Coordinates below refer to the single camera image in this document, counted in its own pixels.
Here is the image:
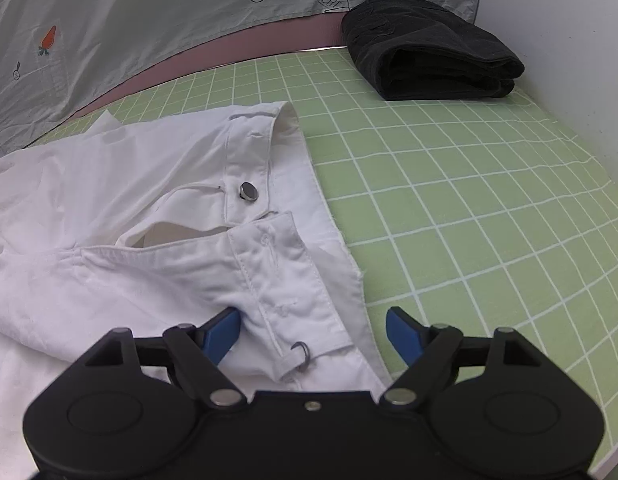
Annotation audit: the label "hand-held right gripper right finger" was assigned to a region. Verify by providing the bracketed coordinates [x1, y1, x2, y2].
[380, 306, 536, 411]

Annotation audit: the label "white pants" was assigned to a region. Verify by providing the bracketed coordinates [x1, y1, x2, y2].
[0, 101, 395, 480]

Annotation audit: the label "pink cloth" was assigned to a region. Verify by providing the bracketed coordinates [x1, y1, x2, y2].
[74, 10, 351, 117]

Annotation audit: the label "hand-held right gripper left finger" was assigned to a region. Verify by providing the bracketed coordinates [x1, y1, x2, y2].
[82, 306, 247, 411]

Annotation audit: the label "grey printed bed sheet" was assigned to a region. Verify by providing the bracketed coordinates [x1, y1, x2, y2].
[0, 0, 484, 161]

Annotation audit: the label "black folded garment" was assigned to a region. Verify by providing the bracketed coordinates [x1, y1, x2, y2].
[341, 0, 526, 102]

